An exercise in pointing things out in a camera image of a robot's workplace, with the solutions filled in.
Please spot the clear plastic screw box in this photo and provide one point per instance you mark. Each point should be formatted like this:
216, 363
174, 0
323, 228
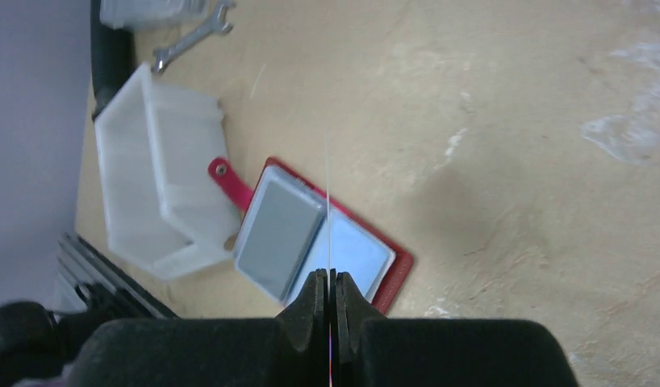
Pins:
148, 14

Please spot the gold credit card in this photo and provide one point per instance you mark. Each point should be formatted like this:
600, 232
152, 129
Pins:
329, 249

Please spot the aluminium frame rail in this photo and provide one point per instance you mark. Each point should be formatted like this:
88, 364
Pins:
86, 279

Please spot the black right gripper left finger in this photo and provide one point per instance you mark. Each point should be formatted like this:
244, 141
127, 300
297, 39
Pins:
290, 349

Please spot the silver open-end wrench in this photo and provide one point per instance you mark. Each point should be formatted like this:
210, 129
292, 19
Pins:
215, 24

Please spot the red leather card holder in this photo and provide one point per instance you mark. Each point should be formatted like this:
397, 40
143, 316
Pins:
378, 265

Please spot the white card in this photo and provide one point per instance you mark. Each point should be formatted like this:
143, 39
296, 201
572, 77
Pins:
278, 235

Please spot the white plastic card box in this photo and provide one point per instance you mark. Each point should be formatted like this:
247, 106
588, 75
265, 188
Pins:
163, 212

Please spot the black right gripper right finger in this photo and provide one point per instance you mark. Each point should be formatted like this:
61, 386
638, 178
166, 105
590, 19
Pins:
369, 349

